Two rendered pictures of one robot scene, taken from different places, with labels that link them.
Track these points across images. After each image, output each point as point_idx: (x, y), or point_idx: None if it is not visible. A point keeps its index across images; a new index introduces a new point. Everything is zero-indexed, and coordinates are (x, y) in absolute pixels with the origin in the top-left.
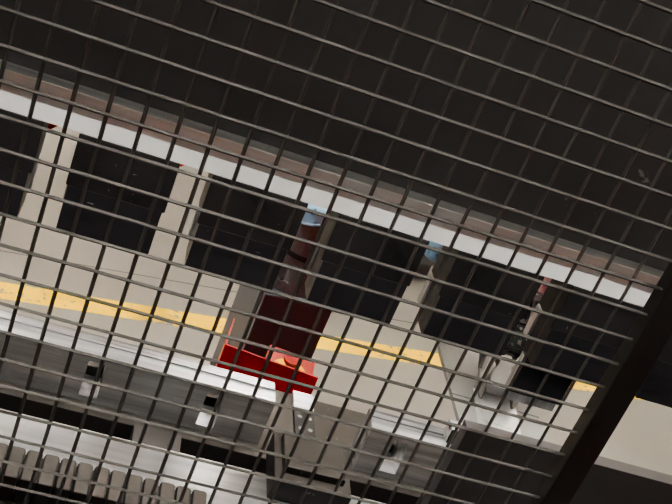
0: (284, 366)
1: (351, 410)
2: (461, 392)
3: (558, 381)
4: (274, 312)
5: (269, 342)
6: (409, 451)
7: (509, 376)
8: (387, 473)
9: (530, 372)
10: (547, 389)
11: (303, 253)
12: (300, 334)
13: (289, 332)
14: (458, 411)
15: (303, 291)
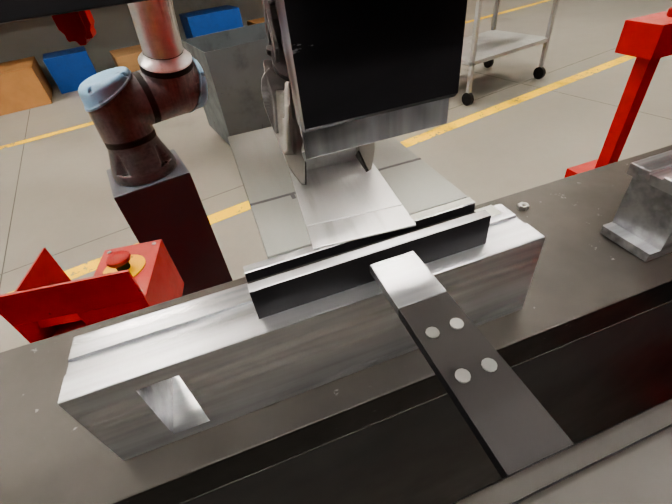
0: (77, 282)
1: (147, 308)
2: (269, 193)
3: (429, 16)
4: (139, 208)
5: (161, 233)
6: (193, 383)
7: (292, 90)
8: (194, 427)
9: (332, 30)
10: (409, 63)
11: (120, 140)
12: (182, 211)
13: (170, 215)
14: (263, 235)
15: (151, 174)
